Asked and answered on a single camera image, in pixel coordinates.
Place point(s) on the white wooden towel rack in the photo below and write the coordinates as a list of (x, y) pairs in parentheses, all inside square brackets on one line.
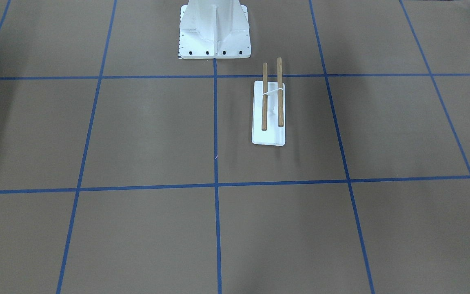
[(269, 109)]

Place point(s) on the white pedestal column base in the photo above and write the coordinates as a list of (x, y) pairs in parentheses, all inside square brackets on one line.
[(214, 29)]

